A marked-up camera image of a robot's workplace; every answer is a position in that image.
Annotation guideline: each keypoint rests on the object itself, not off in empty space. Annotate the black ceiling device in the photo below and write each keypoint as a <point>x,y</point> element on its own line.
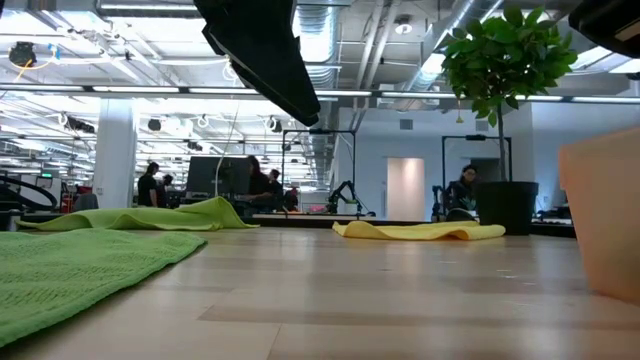
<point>22,54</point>

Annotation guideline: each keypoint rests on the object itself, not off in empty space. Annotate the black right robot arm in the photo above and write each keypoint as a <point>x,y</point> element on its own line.
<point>605,20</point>

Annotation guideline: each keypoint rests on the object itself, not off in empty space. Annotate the silver ventilation duct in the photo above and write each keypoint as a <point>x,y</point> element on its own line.
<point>320,45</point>

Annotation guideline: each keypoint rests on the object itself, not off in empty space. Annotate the lime green microfiber towel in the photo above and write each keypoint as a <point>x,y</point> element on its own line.
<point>200,217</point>

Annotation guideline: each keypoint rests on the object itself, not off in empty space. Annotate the black plant pot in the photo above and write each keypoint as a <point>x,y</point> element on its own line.
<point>505,207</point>

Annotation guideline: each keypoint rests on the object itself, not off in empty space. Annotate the large green microfiber towel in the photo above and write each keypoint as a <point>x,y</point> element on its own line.
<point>65,280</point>

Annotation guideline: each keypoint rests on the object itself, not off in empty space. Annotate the white lit door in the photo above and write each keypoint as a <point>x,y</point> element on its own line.
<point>405,190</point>

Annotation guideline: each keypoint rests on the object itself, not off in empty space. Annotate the black background robot arm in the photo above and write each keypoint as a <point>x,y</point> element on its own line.
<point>342,192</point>

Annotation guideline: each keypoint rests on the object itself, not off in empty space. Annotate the black curved frame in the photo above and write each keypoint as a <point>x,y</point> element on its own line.
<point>30,187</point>

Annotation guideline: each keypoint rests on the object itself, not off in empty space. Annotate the white pillar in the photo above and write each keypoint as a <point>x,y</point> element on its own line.
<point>115,150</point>

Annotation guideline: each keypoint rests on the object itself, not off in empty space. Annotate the black background monitor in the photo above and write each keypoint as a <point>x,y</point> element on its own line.
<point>210,175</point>

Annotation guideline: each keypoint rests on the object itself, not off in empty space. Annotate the yellow microfiber towel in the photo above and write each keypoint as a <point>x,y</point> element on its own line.
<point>425,231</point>

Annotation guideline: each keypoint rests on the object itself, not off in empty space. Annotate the person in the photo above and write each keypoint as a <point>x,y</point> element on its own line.
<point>147,187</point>
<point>462,192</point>
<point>257,182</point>
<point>166,192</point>
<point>275,187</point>

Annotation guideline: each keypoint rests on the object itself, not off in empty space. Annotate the orange tray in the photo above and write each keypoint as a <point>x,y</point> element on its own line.
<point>605,215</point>

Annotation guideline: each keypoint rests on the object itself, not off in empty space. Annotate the grey wall vent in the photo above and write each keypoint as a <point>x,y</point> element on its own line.
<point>406,124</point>

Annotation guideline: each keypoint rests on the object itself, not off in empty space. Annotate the green leafy plant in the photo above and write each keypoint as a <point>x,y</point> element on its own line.
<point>510,55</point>

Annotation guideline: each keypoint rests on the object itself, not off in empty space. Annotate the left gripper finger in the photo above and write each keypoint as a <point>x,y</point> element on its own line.
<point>270,70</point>

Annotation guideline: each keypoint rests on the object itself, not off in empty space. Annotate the black metal stand frame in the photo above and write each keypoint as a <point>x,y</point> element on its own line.
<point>477,137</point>
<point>320,131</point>

